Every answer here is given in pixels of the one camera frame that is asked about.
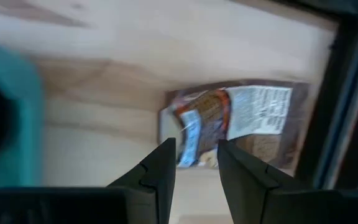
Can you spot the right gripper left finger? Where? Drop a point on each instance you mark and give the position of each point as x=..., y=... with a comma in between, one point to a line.
x=148, y=199

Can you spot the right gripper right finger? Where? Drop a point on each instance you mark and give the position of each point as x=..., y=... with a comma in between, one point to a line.
x=259, y=199

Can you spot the brown food packet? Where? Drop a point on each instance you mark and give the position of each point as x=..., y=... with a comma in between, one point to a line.
x=253, y=115

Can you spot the teal cutting board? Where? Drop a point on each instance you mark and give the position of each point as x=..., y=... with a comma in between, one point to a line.
x=26, y=124

